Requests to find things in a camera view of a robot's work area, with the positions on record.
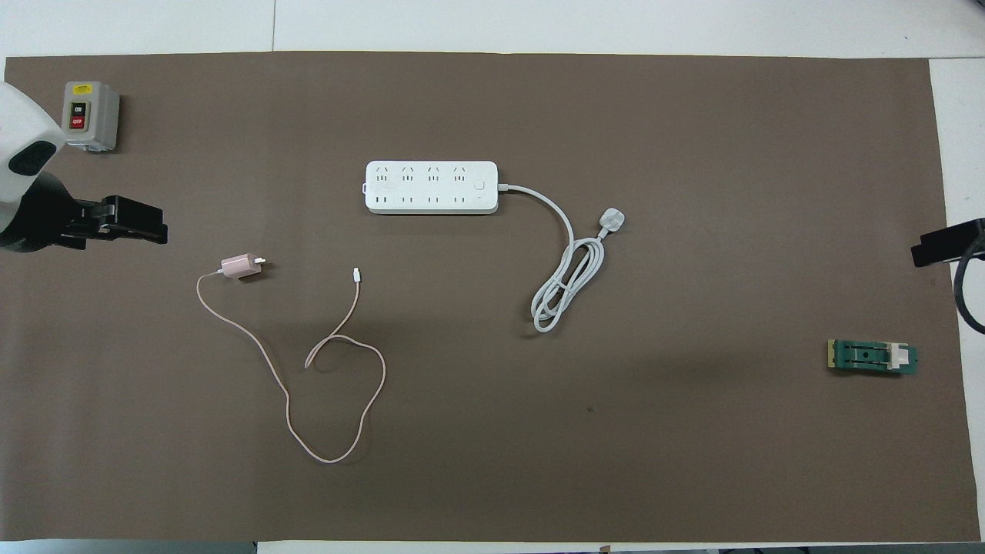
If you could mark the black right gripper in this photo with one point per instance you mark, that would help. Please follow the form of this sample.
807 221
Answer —
950 242

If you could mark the pink charger adapter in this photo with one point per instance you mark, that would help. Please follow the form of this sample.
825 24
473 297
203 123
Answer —
240 265

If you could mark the white power strip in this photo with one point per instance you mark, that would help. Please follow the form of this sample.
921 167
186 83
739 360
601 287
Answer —
439 186

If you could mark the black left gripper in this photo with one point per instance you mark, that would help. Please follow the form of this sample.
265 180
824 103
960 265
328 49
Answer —
123 219

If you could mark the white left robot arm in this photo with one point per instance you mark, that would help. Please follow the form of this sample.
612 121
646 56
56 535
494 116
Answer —
27 200

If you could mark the grey on off switch box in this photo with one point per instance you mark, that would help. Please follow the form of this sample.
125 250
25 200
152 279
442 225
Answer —
90 115

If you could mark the green circuit board fixture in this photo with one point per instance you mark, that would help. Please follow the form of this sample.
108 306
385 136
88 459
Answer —
862 358

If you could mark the brown table mat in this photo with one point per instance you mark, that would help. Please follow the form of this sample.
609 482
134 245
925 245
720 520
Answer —
492 462

